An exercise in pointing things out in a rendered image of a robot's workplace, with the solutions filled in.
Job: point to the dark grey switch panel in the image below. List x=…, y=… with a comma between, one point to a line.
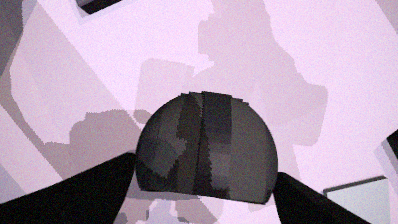
x=207, y=144

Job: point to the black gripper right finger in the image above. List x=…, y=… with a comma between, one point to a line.
x=296, y=203

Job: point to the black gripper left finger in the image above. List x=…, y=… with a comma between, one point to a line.
x=94, y=196

